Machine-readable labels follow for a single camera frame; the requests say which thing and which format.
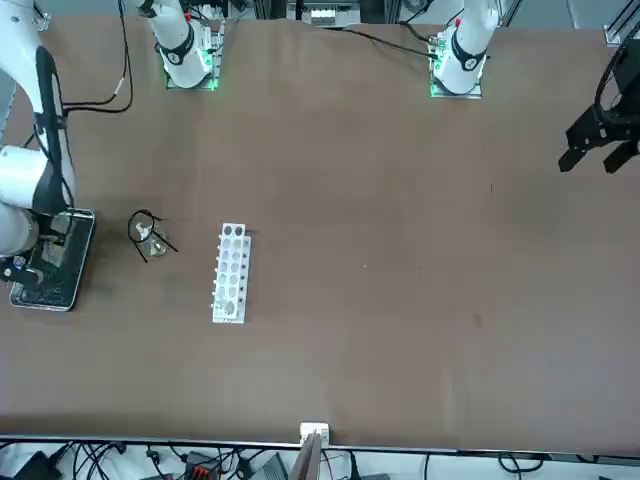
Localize aluminium frame post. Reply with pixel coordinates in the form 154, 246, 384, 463
291, 422, 332, 480

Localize white test tube rack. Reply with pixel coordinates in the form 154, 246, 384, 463
207, 222, 253, 325

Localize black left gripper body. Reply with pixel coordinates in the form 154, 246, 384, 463
603, 39, 640, 127

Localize white power strip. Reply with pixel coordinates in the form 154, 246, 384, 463
308, 5, 352, 27

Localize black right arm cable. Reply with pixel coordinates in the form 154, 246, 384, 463
62, 0, 135, 115

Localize orange black connector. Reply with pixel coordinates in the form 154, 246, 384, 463
183, 451, 221, 480

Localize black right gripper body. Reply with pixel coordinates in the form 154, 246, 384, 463
0, 252, 31, 287

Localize black fabric case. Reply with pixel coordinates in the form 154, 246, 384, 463
12, 451, 64, 480

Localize black finned power supply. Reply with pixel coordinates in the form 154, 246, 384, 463
252, 452, 291, 480

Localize aluminium corner profile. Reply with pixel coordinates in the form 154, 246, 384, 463
602, 0, 640, 47

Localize black left arm base cable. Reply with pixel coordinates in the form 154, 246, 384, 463
344, 23, 437, 57

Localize black iron tripod stand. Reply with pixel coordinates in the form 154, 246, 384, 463
126, 208, 180, 265

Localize glass alcohol lamp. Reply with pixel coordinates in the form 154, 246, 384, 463
135, 222, 170, 259

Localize black right arm base cables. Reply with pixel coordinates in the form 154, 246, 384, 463
183, 0, 239, 22

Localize steel tray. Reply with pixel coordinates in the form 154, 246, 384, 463
8, 208, 96, 312

